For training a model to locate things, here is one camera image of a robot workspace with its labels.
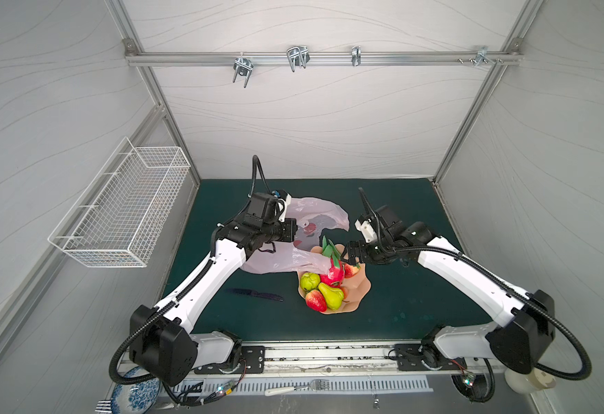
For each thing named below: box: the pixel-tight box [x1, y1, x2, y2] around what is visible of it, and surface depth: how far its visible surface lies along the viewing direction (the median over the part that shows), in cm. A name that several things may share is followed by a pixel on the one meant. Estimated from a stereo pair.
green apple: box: [300, 271, 321, 292], surface depth 82 cm
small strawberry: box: [344, 263, 361, 279], surface depth 87 cm
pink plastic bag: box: [239, 197, 351, 276], surface depth 80 cm
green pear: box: [318, 282, 345, 311], surface depth 80 cm
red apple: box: [304, 289, 328, 313], surface depth 78 cm
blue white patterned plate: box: [111, 365, 161, 414], surface depth 67 cm
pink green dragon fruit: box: [320, 235, 346, 288], surface depth 85 cm
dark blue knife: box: [225, 288, 284, 302], surface depth 88 cm
